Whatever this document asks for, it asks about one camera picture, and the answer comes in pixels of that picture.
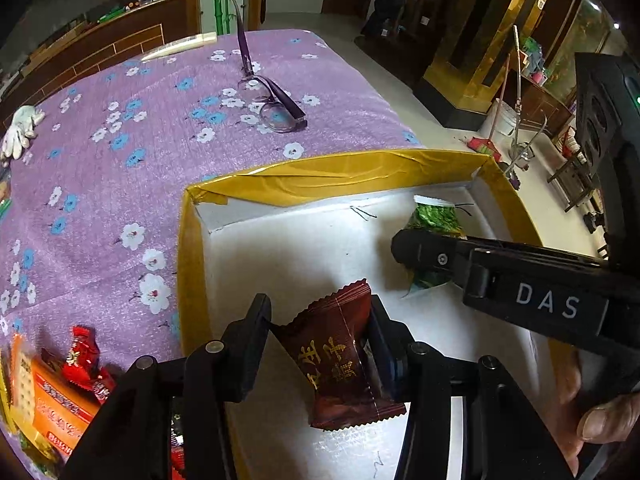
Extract red candy packet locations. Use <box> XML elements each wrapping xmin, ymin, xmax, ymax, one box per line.
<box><xmin>62</xmin><ymin>325</ymin><xmax>116</xmax><ymax>404</ymax></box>

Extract dark red jujube packet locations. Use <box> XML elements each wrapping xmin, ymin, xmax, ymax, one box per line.
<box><xmin>271</xmin><ymin>280</ymin><xmax>406</xmax><ymax>431</ymax></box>

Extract orange cracker package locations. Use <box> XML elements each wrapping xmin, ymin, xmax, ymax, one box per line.
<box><xmin>10</xmin><ymin>334</ymin><xmax>100</xmax><ymax>462</ymax></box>

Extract purple frame eyeglasses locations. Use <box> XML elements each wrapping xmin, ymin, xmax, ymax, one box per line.
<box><xmin>230</xmin><ymin>0</ymin><xmax>308</xmax><ymax>133</ymax></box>

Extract purple floral tablecloth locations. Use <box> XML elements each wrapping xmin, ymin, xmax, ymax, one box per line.
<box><xmin>1</xmin><ymin>29</ymin><xmax>419</xmax><ymax>369</ymax></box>

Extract wooden cabinet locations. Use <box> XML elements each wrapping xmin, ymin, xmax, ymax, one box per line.
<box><xmin>1</xmin><ymin>0</ymin><xmax>200</xmax><ymax>126</ymax></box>

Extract broom and dustpan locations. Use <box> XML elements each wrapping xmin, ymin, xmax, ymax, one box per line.
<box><xmin>466</xmin><ymin>25</ymin><xmax>547</xmax><ymax>191</ymax></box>

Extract green pea snack packet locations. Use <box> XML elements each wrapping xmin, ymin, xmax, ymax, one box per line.
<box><xmin>406</xmin><ymin>194</ymin><xmax>473</xmax><ymax>292</ymax></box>

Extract yellow taped white tray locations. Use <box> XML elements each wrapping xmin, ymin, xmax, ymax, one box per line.
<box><xmin>177</xmin><ymin>148</ymin><xmax>556</xmax><ymax>479</ymax></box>

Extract right hand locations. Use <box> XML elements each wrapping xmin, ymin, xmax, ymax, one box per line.
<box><xmin>544</xmin><ymin>339</ymin><xmax>639</xmax><ymax>477</ymax></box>

